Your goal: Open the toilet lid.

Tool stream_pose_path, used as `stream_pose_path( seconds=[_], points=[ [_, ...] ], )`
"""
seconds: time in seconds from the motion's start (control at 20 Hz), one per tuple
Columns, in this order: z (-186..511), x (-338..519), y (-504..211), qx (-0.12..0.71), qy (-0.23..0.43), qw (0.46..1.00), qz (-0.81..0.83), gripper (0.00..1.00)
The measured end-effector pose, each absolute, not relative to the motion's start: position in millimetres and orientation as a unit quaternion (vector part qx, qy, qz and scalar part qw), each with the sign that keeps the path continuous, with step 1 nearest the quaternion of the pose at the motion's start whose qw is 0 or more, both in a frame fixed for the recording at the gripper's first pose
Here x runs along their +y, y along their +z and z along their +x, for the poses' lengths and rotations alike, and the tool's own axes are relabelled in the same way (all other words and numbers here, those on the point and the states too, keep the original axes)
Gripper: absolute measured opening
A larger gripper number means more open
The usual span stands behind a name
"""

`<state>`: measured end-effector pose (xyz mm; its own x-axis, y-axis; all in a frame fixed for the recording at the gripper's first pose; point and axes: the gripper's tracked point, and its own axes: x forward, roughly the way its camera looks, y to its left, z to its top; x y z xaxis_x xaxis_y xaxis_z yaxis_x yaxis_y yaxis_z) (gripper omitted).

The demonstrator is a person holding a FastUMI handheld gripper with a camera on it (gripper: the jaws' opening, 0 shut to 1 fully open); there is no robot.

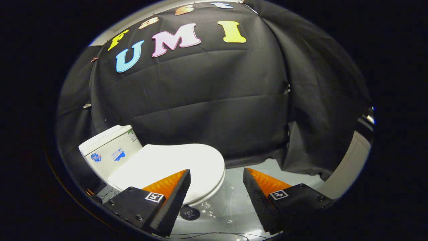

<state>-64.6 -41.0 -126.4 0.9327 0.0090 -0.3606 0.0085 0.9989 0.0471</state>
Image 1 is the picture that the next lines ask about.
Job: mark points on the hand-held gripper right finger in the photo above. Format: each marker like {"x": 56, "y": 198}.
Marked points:
{"x": 260, "y": 204}

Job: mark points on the white toilet lid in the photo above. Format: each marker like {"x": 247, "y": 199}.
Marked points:
{"x": 170, "y": 164}

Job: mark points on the round black lid pull tab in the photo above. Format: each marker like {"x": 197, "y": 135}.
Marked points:
{"x": 190, "y": 213}

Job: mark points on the black backdrop cloth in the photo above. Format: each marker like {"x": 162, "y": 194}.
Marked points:
{"x": 207, "y": 100}

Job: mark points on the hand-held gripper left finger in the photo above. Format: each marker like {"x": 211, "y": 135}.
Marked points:
{"x": 174, "y": 204}

